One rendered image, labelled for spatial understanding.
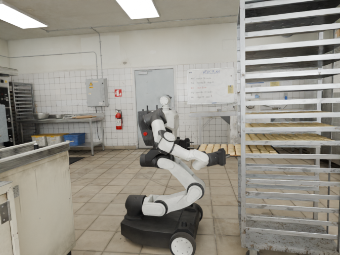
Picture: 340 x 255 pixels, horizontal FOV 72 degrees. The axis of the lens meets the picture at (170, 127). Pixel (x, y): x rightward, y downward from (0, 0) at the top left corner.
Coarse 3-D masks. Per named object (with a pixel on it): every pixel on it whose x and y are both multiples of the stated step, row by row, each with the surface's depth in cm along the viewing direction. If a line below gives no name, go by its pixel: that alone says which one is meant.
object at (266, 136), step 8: (248, 136) 183; (256, 136) 182; (264, 136) 180; (272, 136) 179; (280, 136) 178; (288, 136) 176; (296, 136) 175; (304, 136) 174; (312, 136) 172; (320, 136) 171
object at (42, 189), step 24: (24, 168) 134; (48, 168) 153; (24, 192) 134; (48, 192) 153; (24, 216) 134; (48, 216) 153; (72, 216) 179; (24, 240) 133; (48, 240) 152; (72, 240) 178
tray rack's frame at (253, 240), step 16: (256, 0) 148; (272, 0) 155; (320, 32) 180; (320, 80) 184; (320, 96) 185; (240, 224) 193; (256, 224) 192; (272, 224) 191; (288, 224) 190; (304, 224) 189; (256, 240) 170; (272, 240) 169; (288, 240) 168; (304, 240) 167; (320, 240) 167
